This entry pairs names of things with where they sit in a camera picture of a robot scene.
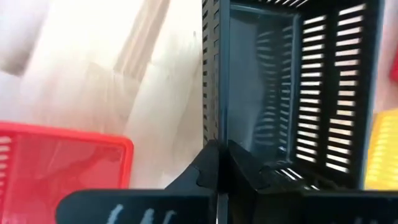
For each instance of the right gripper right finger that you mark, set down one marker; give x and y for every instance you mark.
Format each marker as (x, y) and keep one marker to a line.
(311, 208)

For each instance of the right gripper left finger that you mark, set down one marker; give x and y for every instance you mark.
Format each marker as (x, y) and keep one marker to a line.
(186, 205)

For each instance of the yellow slotted plastic basket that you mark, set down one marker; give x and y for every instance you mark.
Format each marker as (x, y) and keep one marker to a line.
(384, 149)

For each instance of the black slotted plastic basket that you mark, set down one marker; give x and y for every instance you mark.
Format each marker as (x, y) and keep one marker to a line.
(330, 102)

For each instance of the red slotted plastic basket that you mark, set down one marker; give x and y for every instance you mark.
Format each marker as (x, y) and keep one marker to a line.
(395, 70)
(62, 161)

